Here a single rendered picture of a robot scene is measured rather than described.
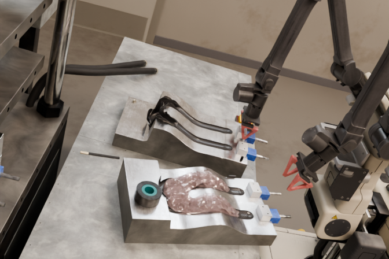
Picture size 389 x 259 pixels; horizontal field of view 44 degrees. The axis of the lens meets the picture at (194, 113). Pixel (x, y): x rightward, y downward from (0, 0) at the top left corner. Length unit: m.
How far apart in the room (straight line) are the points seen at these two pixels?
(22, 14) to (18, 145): 0.51
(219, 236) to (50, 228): 0.51
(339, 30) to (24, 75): 1.11
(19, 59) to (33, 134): 0.28
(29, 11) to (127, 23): 2.81
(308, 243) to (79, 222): 1.39
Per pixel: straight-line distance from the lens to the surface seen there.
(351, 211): 1.99
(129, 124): 1.84
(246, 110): 1.86
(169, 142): 1.76
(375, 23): 4.68
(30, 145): 1.78
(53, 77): 1.82
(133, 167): 1.58
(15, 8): 1.50
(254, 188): 1.73
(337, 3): 1.82
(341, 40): 1.87
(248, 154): 1.84
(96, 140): 1.82
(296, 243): 2.55
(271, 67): 1.78
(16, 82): 1.62
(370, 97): 1.49
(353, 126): 1.52
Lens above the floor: 1.95
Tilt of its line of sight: 33 degrees down
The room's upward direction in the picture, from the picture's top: 20 degrees clockwise
